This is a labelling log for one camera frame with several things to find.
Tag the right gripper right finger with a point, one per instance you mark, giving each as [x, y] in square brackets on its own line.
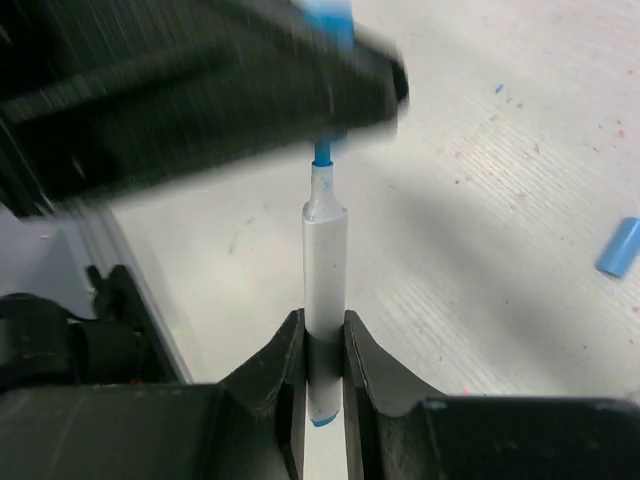
[399, 427]

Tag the light blue capped marker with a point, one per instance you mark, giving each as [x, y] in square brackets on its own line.
[324, 232]

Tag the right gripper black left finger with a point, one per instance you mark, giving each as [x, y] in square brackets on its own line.
[250, 425]

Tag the aluminium rail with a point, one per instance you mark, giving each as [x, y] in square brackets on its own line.
[110, 251]

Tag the light blue pen cap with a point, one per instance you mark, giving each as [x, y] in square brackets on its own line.
[621, 250]

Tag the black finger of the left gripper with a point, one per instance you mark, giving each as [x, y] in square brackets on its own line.
[105, 98]

